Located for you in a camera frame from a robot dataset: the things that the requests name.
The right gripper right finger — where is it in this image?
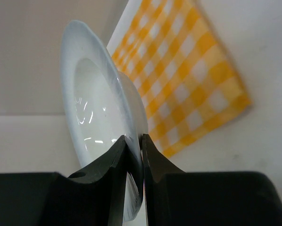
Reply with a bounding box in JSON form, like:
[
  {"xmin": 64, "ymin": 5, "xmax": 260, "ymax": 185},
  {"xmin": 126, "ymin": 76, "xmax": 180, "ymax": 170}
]
[{"xmin": 141, "ymin": 134, "xmax": 184, "ymax": 226}]

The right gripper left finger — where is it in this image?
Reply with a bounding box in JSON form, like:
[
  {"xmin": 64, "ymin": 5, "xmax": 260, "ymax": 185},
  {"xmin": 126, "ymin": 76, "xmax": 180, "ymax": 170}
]
[{"xmin": 46, "ymin": 136, "xmax": 127, "ymax": 226}]

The white ceramic plate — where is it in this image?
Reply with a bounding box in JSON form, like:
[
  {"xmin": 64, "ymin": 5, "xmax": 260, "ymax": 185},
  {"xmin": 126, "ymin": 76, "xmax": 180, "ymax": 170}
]
[{"xmin": 60, "ymin": 20, "xmax": 149, "ymax": 222}]

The yellow white checkered cloth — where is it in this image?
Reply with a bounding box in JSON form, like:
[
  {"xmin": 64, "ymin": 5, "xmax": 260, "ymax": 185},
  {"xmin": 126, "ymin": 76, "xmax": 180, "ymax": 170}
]
[{"xmin": 110, "ymin": 0, "xmax": 251, "ymax": 157}]

